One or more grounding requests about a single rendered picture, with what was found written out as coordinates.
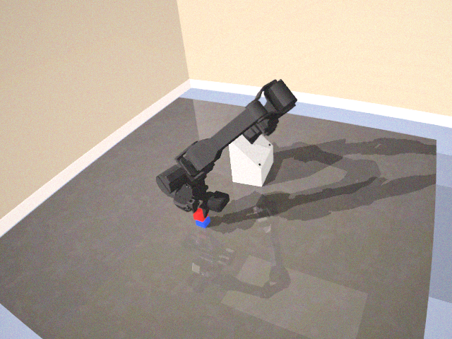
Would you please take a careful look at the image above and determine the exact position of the blue block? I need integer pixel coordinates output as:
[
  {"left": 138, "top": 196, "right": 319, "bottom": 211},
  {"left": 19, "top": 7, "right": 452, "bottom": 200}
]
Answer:
[{"left": 196, "top": 217, "right": 210, "bottom": 228}]

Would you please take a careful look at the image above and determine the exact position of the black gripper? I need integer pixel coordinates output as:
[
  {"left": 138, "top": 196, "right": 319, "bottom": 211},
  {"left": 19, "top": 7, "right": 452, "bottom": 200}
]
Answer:
[{"left": 167, "top": 175, "right": 230, "bottom": 218}]

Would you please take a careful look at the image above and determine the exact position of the red block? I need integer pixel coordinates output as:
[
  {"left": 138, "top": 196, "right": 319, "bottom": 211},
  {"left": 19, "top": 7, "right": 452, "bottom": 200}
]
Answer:
[{"left": 193, "top": 208, "right": 208, "bottom": 222}]

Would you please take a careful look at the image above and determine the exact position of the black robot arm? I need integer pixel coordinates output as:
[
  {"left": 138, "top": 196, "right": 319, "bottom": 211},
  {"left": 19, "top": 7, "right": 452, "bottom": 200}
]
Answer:
[{"left": 156, "top": 79, "right": 297, "bottom": 213}]

